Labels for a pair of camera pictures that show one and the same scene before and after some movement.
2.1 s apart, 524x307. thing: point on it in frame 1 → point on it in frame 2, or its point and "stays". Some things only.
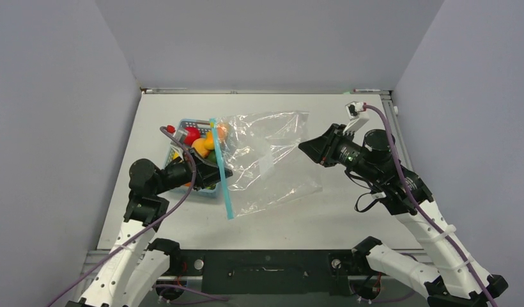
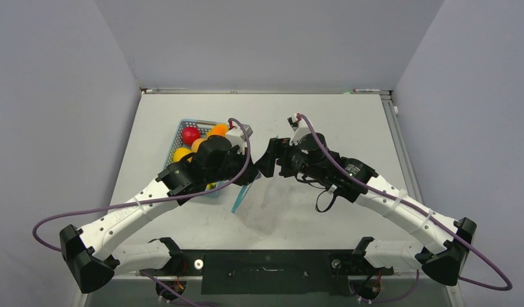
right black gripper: x=323 y=149 → x=281 y=149
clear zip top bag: x=268 y=156 → x=249 y=209
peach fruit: x=199 y=145 stays
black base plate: x=271 y=270 stays
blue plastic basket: x=203 y=126 stays
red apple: x=193 y=133 stays
